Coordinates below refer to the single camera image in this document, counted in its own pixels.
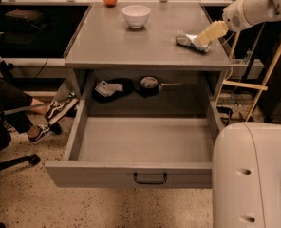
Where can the black office chair base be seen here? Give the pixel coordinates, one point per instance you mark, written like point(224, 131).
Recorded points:
point(5, 140)

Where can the black sneaker lower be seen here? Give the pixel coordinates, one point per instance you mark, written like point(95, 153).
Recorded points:
point(41, 131)

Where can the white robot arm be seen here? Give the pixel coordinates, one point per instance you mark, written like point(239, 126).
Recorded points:
point(247, 156)

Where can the black sneaker upper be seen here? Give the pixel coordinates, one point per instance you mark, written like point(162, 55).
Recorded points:
point(57, 110)

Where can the black sneaker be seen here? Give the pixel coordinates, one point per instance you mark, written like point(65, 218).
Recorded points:
point(41, 131)
point(57, 110)

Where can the open grey top drawer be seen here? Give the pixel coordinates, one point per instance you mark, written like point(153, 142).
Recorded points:
point(107, 152)

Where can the dark box on shelf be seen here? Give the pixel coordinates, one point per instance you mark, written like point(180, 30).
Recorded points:
point(24, 16)

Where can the black drawer handle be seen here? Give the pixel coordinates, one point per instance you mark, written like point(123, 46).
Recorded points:
point(150, 179)

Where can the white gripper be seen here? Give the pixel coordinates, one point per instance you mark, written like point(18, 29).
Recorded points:
point(234, 17)

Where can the seated person's legs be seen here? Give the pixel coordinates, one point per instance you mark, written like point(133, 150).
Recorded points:
point(12, 98)

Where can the wooden easel frame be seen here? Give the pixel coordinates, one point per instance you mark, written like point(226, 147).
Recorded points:
point(257, 79)

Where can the white ceramic bowl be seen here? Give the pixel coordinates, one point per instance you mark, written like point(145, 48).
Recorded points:
point(136, 15)

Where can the grey cabinet with top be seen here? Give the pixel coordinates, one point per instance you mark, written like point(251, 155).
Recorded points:
point(108, 48)

